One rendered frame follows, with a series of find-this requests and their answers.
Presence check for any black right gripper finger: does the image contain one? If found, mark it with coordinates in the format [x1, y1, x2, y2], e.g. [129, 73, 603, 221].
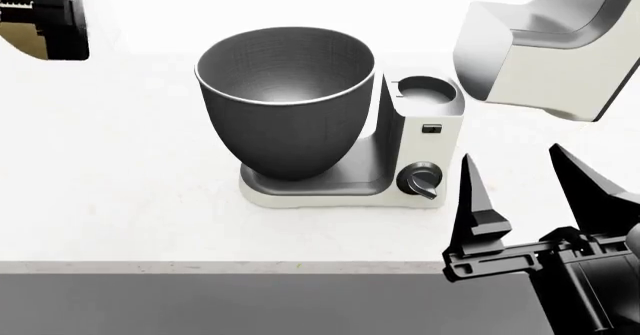
[448, 153, 513, 258]
[548, 143, 640, 239]

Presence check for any white stand mixer head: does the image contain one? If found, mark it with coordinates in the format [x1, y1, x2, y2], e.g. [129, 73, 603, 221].
[451, 0, 640, 124]

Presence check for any white stand mixer base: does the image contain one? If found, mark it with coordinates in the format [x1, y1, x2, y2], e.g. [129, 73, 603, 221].
[238, 73, 467, 211]

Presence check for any black mixer speed knob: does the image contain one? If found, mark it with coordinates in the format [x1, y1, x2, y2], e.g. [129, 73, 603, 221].
[395, 161, 444, 202]

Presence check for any dark grey mixer bowl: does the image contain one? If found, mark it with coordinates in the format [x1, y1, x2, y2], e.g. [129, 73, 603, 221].
[194, 26, 377, 183]

